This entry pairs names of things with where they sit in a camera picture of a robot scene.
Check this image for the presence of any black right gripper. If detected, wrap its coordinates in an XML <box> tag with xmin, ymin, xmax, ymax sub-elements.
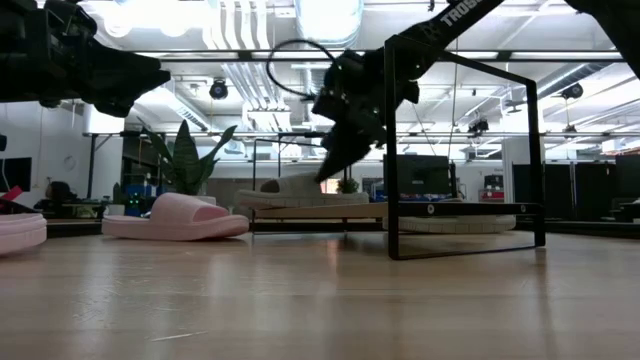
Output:
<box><xmin>312</xmin><ymin>47</ymin><xmax>421</xmax><ymax>183</ymax></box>

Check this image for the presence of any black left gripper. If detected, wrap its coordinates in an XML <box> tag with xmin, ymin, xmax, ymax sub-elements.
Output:
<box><xmin>0</xmin><ymin>0</ymin><xmax>171</xmax><ymax>119</ymax></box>

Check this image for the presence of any pink rubber slide sandal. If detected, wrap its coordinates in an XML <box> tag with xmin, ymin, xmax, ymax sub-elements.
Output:
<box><xmin>0</xmin><ymin>212</ymin><xmax>48</xmax><ymax>256</ymax></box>
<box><xmin>101</xmin><ymin>192</ymin><xmax>250</xmax><ymax>242</ymax></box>

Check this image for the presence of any snake plant in white pot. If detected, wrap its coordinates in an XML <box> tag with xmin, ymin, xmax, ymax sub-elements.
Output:
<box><xmin>141</xmin><ymin>118</ymin><xmax>239</xmax><ymax>207</ymax></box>

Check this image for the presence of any small cactus in white pot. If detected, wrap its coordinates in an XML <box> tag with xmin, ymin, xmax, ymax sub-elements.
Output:
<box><xmin>107</xmin><ymin>182</ymin><xmax>127</xmax><ymax>218</ymax></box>

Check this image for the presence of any person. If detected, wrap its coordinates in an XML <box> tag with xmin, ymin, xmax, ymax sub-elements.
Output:
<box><xmin>33</xmin><ymin>180</ymin><xmax>76</xmax><ymax>214</ymax></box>

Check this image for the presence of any red and white machine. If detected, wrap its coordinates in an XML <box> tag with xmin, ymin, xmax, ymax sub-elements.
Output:
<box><xmin>479</xmin><ymin>174</ymin><xmax>505</xmax><ymax>202</ymax></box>

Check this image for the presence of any black room partition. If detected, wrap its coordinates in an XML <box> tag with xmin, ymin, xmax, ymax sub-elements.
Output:
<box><xmin>512</xmin><ymin>162</ymin><xmax>640</xmax><ymax>221</ymax></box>

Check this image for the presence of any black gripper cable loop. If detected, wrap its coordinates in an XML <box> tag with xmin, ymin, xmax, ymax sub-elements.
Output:
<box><xmin>265</xmin><ymin>38</ymin><xmax>341</xmax><ymax>101</ymax></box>

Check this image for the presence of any wooden shelf with black frame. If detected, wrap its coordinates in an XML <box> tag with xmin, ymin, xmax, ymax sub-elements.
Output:
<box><xmin>251</xmin><ymin>34</ymin><xmax>547</xmax><ymax>262</ymax></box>

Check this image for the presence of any black wall screen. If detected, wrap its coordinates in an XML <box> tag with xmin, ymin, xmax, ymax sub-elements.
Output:
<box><xmin>0</xmin><ymin>157</ymin><xmax>32</xmax><ymax>193</ymax></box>

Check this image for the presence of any black aluminium rig frame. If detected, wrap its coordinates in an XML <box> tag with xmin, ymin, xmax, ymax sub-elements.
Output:
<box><xmin>46</xmin><ymin>217</ymin><xmax>640</xmax><ymax>240</ymax></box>

